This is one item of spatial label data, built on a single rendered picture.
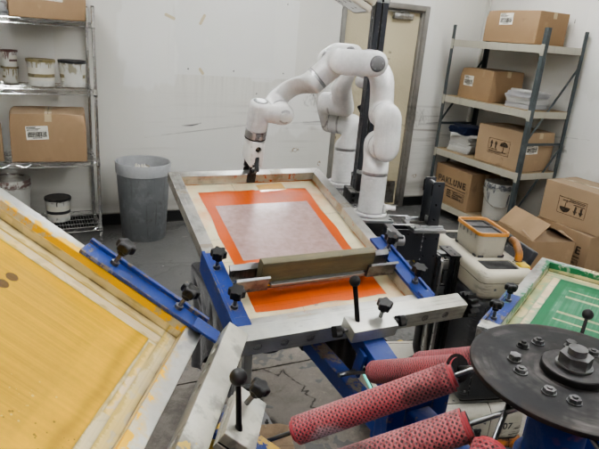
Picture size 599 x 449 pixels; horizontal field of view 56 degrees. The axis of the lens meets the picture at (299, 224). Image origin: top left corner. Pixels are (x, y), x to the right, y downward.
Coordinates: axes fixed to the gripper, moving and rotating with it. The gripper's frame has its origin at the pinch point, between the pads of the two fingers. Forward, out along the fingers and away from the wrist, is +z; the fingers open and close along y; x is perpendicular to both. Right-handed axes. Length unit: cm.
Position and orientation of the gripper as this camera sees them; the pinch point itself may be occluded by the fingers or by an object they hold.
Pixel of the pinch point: (249, 174)
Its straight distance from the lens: 205.6
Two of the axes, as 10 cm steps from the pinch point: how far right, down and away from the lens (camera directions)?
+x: -9.0, 0.7, -4.2
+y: -3.9, -5.6, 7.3
